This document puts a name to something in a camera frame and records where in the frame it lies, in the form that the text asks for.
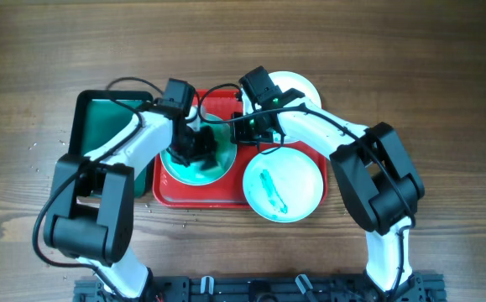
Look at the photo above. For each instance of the white plate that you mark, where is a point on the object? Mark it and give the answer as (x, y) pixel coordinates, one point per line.
(286, 80)
(226, 154)
(285, 186)

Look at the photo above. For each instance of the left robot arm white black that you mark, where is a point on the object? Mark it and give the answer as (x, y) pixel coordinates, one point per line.
(89, 215)

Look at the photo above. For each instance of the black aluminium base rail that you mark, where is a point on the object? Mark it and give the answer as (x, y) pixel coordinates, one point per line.
(341, 287)

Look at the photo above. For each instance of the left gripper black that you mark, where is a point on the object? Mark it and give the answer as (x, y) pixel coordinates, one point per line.
(201, 151)

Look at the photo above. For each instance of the green sponge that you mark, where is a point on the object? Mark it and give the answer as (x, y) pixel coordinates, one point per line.
(208, 163)

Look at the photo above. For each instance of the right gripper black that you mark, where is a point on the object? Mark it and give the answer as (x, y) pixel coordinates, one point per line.
(237, 135)

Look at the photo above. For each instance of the black tray green water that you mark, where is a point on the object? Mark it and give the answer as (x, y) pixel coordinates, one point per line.
(97, 120)

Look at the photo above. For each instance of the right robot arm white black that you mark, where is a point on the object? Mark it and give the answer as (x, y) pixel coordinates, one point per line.
(377, 180)

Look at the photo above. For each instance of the red plastic tray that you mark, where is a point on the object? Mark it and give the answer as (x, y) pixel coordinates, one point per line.
(226, 192)

